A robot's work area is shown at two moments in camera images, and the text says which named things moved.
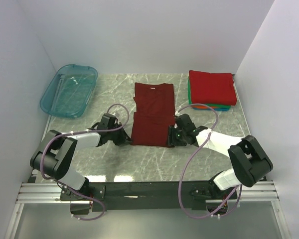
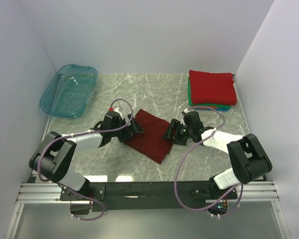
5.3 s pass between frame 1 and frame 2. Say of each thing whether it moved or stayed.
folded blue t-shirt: stayed
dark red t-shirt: moved
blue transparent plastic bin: stayed
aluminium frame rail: stayed
